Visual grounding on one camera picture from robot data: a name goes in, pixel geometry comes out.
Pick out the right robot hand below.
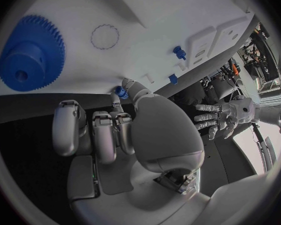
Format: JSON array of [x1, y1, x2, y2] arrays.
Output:
[[51, 77, 212, 225]]

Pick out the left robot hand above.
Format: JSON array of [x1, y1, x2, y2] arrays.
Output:
[[193, 96, 262, 141]]

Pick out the blue peg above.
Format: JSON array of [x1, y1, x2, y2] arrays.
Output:
[[113, 85, 130, 100]]

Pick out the blue gear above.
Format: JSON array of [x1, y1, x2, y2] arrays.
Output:
[[0, 14, 67, 93]]

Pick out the white task board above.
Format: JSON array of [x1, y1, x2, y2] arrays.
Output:
[[0, 0, 257, 97]]

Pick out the cluttered workshop desk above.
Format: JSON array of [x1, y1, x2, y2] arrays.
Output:
[[199, 22, 281, 106]]

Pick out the blue block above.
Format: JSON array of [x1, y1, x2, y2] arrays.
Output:
[[167, 74, 180, 85]]

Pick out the blue plug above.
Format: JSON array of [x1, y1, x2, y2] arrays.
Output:
[[172, 45, 188, 61]]

